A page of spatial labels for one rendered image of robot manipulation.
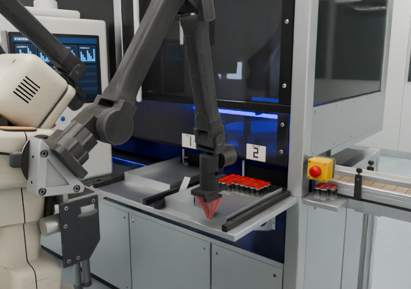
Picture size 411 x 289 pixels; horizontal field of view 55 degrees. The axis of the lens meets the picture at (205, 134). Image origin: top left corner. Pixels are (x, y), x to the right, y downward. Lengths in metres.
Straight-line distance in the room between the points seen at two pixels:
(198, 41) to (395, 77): 5.13
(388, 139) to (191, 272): 4.61
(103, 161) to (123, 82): 1.16
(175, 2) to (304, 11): 0.57
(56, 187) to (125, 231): 1.41
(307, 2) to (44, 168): 0.98
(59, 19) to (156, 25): 0.98
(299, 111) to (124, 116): 0.73
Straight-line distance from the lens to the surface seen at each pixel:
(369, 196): 1.50
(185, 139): 1.73
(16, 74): 0.93
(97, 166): 2.00
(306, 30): 1.40
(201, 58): 1.04
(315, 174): 1.39
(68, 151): 0.79
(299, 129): 1.42
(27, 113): 0.94
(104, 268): 2.49
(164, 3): 0.95
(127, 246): 2.25
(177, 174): 1.71
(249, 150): 1.54
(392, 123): 6.09
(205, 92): 1.07
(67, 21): 1.89
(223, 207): 1.35
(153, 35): 0.93
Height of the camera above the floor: 1.38
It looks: 11 degrees down
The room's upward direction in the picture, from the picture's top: straight up
